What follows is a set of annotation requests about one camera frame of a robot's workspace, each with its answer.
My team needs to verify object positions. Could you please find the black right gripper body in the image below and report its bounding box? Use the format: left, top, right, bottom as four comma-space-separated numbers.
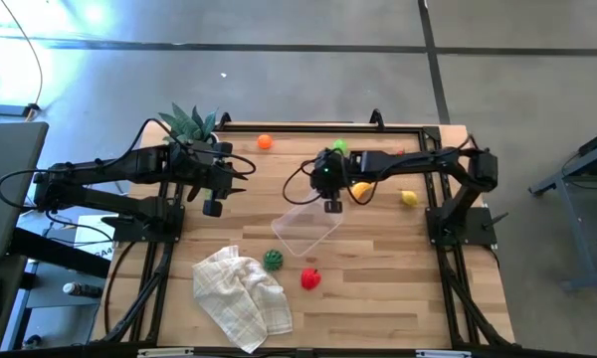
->
310, 147, 352, 200

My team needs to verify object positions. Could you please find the grey lower shelf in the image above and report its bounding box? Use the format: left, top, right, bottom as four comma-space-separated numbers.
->
27, 261, 103, 310

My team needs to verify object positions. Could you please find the grey flat panel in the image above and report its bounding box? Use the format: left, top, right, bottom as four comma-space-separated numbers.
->
0, 121, 50, 263

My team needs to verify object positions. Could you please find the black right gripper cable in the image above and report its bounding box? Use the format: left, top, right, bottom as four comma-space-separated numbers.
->
282, 157, 324, 206

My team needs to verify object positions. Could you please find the green potted plant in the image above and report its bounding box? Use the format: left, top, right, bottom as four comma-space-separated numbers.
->
157, 102, 220, 145

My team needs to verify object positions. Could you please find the black power strip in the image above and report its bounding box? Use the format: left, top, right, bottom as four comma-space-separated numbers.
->
0, 102, 42, 119

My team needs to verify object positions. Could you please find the red toy apple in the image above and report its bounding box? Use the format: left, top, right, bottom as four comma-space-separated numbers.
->
300, 268, 322, 291

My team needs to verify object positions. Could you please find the yellow toy banana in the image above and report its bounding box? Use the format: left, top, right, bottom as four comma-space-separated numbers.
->
350, 181, 374, 201

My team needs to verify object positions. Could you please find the thin pale floor cable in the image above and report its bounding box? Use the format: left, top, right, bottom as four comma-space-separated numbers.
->
0, 0, 45, 120

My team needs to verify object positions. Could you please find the grey metal desk frame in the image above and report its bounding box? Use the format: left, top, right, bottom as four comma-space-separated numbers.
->
528, 123, 597, 293

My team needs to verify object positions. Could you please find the green striped toy watermelon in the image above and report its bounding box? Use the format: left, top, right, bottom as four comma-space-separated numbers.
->
262, 249, 285, 272

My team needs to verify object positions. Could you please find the dark cable beside table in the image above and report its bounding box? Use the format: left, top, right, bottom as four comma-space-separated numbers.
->
102, 241, 130, 334

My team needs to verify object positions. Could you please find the clear plastic tupperware container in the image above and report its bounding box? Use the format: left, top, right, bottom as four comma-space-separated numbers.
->
271, 191, 345, 258

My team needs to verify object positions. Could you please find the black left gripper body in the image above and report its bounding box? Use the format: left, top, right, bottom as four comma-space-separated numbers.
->
197, 141, 240, 218

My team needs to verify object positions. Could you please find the dark bottle with white cap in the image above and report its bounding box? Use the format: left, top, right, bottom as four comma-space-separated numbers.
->
62, 281, 103, 299

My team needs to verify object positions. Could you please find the white printed box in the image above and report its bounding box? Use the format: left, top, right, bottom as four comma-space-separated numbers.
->
73, 214, 118, 260

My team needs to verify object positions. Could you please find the silver metal bracket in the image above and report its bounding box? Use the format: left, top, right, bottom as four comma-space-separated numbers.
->
416, 349, 473, 358
137, 347, 195, 358

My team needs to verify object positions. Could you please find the white checked kitchen towel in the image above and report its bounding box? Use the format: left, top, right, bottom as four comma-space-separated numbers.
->
192, 245, 295, 355

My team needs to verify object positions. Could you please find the black aluminium table frame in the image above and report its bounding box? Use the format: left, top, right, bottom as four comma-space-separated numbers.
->
93, 109, 517, 358

